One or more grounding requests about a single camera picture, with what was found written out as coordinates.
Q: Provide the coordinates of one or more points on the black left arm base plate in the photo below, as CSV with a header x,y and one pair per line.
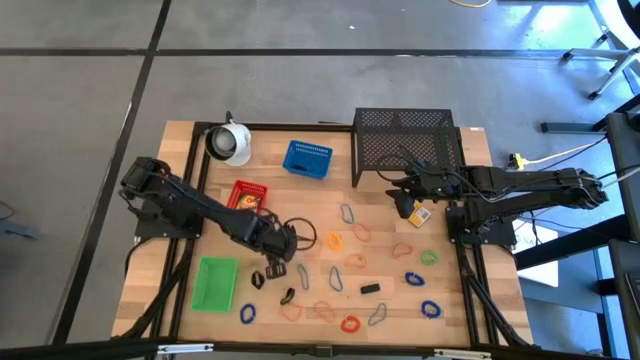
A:
x,y
155,232

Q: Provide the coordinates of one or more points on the dark grey desk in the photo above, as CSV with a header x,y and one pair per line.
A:
x,y
625,175
622,325

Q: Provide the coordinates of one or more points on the white printed box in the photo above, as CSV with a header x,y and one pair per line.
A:
x,y
540,272

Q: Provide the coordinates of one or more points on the white office table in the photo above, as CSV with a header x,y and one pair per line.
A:
x,y
597,51

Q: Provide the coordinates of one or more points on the grey floor object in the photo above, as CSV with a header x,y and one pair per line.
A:
x,y
20,231

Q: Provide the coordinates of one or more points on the yellow green crayon box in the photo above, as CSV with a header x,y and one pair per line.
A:
x,y
420,216

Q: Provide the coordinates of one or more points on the orange yellow crayon box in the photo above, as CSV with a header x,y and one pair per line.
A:
x,y
247,201

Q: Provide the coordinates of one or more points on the black mesh metal shelf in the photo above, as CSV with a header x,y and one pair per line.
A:
x,y
405,135

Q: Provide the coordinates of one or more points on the black office chair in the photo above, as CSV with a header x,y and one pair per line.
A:
x,y
631,10

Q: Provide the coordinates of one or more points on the black floor beam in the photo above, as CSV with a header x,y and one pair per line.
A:
x,y
575,242

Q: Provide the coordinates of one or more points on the blue rubber band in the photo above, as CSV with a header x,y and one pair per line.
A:
x,y
384,310
331,277
342,210
299,272

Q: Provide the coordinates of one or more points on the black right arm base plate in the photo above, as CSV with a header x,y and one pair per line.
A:
x,y
500,237

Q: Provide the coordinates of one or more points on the black crossbeam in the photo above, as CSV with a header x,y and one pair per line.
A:
x,y
100,350

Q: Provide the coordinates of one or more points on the blue plastic basket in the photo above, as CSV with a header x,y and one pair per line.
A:
x,y
320,150

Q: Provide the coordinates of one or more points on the silver metal bracket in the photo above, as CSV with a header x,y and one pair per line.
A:
x,y
185,348
462,354

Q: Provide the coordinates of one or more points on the yellow power plug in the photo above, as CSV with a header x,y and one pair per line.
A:
x,y
515,161

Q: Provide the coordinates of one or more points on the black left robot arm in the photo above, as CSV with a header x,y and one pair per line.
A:
x,y
200,207

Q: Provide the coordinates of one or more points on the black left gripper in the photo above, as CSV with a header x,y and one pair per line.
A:
x,y
277,242

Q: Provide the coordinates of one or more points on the green spiral wrist coil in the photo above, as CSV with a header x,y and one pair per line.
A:
x,y
423,258

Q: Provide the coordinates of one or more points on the black desk foot bar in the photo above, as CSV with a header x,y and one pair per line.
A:
x,y
565,127

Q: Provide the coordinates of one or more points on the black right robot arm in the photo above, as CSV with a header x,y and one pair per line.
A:
x,y
525,185

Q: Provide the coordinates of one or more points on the red plastic basket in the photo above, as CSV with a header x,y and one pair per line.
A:
x,y
252,189

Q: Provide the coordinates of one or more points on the blue spiral wrist coil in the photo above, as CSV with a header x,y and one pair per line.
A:
x,y
407,278
424,310
242,314

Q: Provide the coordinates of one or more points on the green plastic basket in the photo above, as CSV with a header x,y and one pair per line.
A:
x,y
215,285

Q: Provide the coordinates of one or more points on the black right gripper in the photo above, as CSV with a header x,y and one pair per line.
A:
x,y
427,186

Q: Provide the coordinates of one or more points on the white round desk lamp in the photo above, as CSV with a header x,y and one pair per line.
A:
x,y
235,145

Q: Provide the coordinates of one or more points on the red spiral wrist coil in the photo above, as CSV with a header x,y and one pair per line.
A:
x,y
343,325

